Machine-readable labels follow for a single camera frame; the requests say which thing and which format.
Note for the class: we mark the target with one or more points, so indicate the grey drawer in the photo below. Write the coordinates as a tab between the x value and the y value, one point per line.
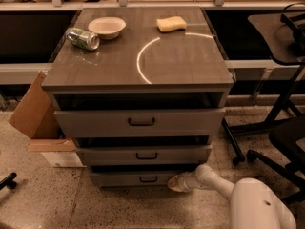
138	115
154	150
137	175

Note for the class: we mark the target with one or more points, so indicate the yellow sponge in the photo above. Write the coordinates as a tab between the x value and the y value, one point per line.
171	24

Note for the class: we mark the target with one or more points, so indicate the grey middle drawer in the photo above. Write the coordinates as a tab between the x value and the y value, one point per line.
154	150

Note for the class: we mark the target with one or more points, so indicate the black chair caster left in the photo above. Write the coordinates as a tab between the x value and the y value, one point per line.
9	181

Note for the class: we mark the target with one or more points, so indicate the grey bottom drawer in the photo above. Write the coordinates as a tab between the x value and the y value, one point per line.
137	175

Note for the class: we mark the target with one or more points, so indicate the grey top drawer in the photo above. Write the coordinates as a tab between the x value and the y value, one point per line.
138	115

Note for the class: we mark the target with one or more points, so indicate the white bowl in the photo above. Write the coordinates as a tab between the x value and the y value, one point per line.
108	28

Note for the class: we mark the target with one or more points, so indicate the green soda can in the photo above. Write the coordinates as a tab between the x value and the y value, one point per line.
82	39

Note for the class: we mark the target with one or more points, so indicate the brown cardboard box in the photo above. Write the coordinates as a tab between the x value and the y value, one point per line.
33	117

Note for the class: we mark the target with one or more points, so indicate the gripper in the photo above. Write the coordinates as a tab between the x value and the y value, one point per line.
185	184

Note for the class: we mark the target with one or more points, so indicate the grey drawer cabinet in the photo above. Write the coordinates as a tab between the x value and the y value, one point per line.
142	59

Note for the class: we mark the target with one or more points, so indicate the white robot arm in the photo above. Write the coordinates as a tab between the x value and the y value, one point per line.
253	205

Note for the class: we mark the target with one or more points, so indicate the black side table stand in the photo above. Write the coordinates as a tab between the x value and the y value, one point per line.
284	33

